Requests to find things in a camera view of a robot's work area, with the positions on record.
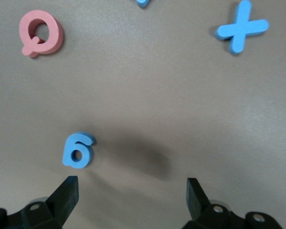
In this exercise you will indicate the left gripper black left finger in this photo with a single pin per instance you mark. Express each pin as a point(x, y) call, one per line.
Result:
point(64, 202)

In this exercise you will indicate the blue foam letter X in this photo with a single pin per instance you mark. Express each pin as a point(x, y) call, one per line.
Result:
point(240, 29)

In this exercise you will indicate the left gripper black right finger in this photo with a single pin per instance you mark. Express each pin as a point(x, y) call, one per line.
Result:
point(197, 205)

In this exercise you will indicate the blue foam digit six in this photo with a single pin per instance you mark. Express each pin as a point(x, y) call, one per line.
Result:
point(87, 155)

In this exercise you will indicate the pink-red foam letter Q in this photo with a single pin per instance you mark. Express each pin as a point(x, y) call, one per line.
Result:
point(54, 35)

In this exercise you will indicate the blue foam letter E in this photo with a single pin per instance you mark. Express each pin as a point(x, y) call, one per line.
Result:
point(143, 2)

